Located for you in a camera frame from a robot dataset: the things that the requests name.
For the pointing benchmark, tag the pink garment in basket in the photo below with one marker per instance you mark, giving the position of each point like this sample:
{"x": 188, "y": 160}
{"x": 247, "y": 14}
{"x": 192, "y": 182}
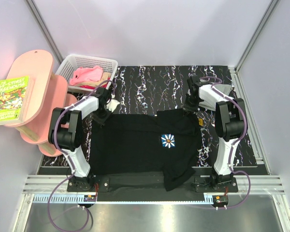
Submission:
{"x": 81, "y": 75}

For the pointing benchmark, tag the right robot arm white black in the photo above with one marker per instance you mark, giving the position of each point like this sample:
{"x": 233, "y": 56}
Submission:
{"x": 230, "y": 118}

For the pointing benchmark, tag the magenta garment in basket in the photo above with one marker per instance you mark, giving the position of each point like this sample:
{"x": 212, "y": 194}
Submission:
{"x": 87, "y": 87}

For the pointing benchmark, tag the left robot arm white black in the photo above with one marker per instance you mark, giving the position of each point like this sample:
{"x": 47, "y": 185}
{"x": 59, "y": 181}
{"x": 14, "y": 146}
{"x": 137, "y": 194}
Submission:
{"x": 66, "y": 129}

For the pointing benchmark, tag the white plastic laundry basket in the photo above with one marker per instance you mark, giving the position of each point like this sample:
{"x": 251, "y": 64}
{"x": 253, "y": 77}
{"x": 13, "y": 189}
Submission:
{"x": 74, "y": 61}

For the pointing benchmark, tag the black t shirt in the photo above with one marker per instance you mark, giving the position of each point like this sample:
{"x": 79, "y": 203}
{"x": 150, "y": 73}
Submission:
{"x": 168, "y": 142}

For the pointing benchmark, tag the folded grey t shirt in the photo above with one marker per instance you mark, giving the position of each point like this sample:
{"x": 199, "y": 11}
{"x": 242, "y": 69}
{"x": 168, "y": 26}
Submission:
{"x": 222, "y": 89}

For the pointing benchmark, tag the aluminium frame rail front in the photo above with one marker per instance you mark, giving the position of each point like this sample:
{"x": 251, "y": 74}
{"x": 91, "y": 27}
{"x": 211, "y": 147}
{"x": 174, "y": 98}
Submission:
{"x": 53, "y": 189}

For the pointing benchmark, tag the green treehouse book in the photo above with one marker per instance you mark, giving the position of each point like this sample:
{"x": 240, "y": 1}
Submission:
{"x": 14, "y": 99}

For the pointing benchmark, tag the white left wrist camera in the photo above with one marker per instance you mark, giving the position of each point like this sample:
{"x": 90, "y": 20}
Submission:
{"x": 112, "y": 105}

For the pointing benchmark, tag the beige garment in basket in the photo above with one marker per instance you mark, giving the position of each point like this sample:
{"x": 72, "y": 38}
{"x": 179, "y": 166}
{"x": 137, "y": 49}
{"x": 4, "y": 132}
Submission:
{"x": 105, "y": 76}

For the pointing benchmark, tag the pink tiered shelf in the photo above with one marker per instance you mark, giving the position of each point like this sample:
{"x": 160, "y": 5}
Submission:
{"x": 49, "y": 91}

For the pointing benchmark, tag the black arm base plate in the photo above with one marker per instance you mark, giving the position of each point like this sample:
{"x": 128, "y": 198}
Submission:
{"x": 146, "y": 187}

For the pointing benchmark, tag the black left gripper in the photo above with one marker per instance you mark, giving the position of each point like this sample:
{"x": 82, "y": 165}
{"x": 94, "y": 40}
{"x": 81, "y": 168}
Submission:
{"x": 101, "y": 121}

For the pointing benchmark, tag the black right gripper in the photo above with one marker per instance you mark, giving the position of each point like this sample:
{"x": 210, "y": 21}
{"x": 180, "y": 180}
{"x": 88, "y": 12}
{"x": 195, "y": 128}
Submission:
{"x": 188, "y": 108}

